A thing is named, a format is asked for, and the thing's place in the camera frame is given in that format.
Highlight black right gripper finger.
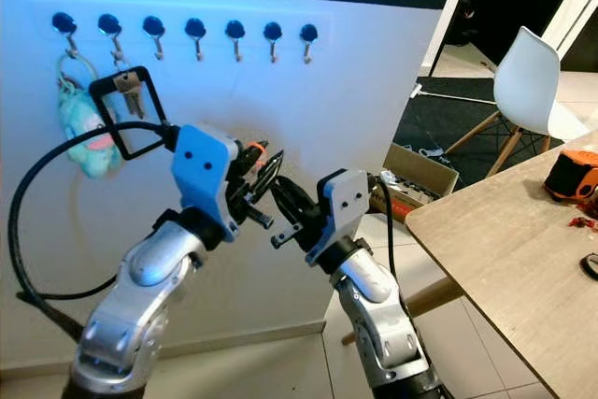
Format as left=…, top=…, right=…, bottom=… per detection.
left=269, top=177, right=307, bottom=222

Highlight keys with black rectangular loop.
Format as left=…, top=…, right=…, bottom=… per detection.
left=89, top=42, right=171, bottom=161

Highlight blue knob metal hook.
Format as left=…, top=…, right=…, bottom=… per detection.
left=185, top=18, right=207, bottom=64
left=263, top=21, right=284, bottom=64
left=225, top=20, right=247, bottom=64
left=98, top=14, right=123, bottom=64
left=299, top=23, right=320, bottom=65
left=51, top=12, right=79, bottom=59
left=142, top=16, right=165, bottom=63

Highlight open cardboard box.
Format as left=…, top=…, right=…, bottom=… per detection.
left=378, top=142, right=461, bottom=222

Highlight wooden table leg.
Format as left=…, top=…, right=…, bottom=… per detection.
left=341, top=276, right=468, bottom=346

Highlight dark rug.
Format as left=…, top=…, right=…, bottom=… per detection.
left=392, top=77, right=524, bottom=171

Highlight white chair with wooden legs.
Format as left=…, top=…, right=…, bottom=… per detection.
left=444, top=25, right=566, bottom=180

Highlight orange and black tool case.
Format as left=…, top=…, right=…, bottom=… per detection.
left=544, top=149, right=598, bottom=204

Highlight small red item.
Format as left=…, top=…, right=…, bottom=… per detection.
left=565, top=215, right=598, bottom=230

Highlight small black round item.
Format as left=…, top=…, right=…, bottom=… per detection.
left=580, top=252, right=598, bottom=281

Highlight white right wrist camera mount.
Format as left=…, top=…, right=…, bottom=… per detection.
left=306, top=169, right=372, bottom=265

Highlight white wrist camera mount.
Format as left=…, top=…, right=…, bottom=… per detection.
left=170, top=123, right=242, bottom=242
left=306, top=169, right=372, bottom=265

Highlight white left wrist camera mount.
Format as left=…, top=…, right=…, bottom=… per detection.
left=170, top=123, right=242, bottom=242

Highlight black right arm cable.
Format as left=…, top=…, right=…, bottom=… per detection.
left=374, top=173, right=398, bottom=283

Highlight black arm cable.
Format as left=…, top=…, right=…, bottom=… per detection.
left=7, top=121, right=178, bottom=335
left=374, top=173, right=398, bottom=283

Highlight teal plush keychain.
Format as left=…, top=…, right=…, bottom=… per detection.
left=56, top=51, right=118, bottom=180

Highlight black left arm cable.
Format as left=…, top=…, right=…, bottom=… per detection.
left=7, top=121, right=178, bottom=335

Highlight white door with handle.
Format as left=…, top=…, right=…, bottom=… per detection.
left=542, top=0, right=598, bottom=54

